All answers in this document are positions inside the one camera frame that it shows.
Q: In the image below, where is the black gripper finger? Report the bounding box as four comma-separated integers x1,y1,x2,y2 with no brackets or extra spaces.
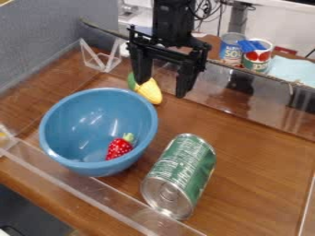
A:
130,45,152,85
175,53,207,98

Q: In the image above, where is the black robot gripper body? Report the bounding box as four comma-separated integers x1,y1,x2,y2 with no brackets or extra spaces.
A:
128,0,212,63

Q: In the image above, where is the blue plastic bowl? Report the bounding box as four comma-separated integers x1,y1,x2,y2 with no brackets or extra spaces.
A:
39,88,159,177

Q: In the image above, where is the red toy strawberry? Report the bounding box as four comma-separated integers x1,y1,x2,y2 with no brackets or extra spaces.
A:
106,133,134,160

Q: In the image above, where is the blue soup can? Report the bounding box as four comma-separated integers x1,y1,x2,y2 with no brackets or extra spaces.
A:
219,32,246,65

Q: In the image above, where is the blue plastic piece on can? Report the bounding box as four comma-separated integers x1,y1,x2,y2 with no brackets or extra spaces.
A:
236,40,266,53

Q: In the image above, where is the red and white tomato can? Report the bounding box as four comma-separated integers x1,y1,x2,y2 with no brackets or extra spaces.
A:
243,39,274,73

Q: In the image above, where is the grey metal pole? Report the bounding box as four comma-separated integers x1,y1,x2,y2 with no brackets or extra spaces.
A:
228,1,247,34

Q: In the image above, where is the clear acrylic back barrier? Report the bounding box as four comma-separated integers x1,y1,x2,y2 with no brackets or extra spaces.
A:
80,18,315,139

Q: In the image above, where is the clear acrylic barrier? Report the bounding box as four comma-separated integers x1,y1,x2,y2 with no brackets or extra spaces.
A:
80,18,315,139
0,124,206,236

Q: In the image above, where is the light blue cloth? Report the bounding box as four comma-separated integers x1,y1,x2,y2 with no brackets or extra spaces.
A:
267,55,315,88

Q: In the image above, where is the green labelled tin can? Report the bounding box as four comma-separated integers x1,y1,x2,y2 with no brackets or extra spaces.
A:
140,134,216,219

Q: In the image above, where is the clear acrylic front barrier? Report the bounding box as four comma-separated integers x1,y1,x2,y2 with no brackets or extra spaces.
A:
0,124,206,236

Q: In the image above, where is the clear acrylic triangle bracket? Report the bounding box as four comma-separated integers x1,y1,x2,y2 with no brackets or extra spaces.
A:
79,39,122,73

